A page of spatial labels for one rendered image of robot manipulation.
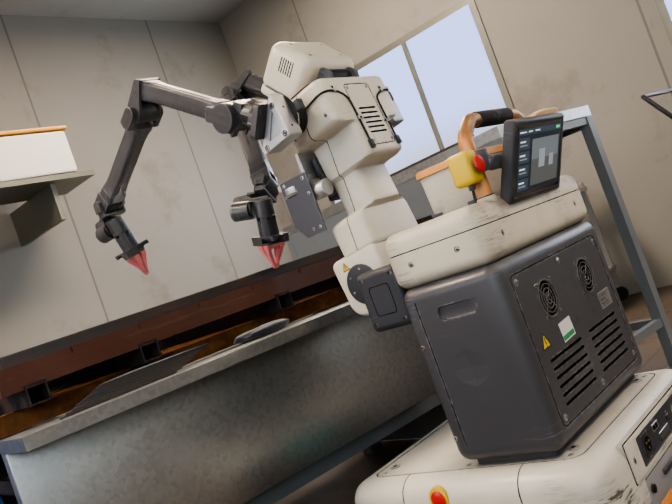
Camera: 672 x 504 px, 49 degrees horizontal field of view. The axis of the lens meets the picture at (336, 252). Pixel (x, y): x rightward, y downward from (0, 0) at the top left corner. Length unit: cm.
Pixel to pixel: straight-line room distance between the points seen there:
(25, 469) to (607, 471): 120
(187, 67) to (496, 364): 518
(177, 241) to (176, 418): 383
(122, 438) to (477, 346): 86
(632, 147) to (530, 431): 352
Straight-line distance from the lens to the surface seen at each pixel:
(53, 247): 517
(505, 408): 156
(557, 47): 506
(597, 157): 300
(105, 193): 240
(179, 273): 560
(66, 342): 193
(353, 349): 225
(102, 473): 185
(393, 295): 170
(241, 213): 214
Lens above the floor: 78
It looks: 1 degrees up
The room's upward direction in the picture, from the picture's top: 20 degrees counter-clockwise
